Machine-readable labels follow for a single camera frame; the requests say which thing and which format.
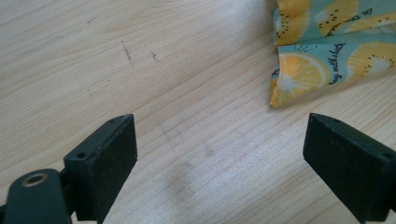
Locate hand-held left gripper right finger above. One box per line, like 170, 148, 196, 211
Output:
303, 112, 396, 224

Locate teal lemon print cloth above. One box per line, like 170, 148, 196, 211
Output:
269, 0, 396, 109

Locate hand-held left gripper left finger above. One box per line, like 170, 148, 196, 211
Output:
63, 113, 138, 224

